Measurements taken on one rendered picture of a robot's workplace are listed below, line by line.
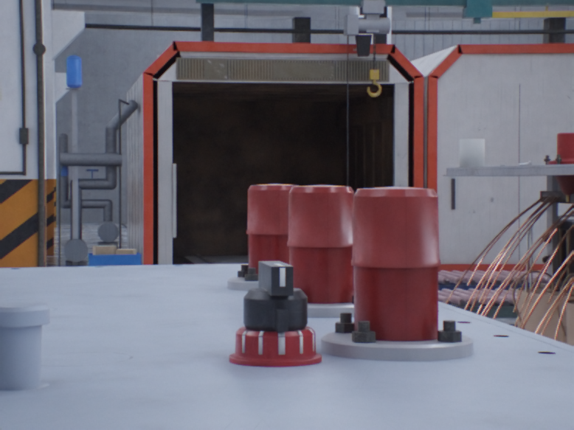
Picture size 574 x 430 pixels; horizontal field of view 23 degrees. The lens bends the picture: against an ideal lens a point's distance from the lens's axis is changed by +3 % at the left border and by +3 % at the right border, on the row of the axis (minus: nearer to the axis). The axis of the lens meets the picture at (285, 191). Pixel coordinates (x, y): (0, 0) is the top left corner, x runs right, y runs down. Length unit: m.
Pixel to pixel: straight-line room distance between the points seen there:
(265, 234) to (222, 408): 0.90
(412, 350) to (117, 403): 0.28
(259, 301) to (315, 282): 0.38
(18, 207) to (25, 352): 10.70
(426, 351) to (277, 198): 0.69
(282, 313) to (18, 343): 0.20
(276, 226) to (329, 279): 0.33
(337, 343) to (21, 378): 0.26
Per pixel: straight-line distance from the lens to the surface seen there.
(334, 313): 1.42
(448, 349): 1.11
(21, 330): 0.98
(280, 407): 0.88
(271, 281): 1.05
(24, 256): 11.69
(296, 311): 1.07
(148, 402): 0.90
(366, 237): 1.12
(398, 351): 1.09
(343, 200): 1.44
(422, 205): 1.12
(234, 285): 1.77
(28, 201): 11.67
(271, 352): 1.06
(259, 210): 1.77
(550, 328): 4.39
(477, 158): 4.68
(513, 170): 4.11
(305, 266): 1.44
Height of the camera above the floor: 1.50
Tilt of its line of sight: 1 degrees down
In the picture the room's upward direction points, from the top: straight up
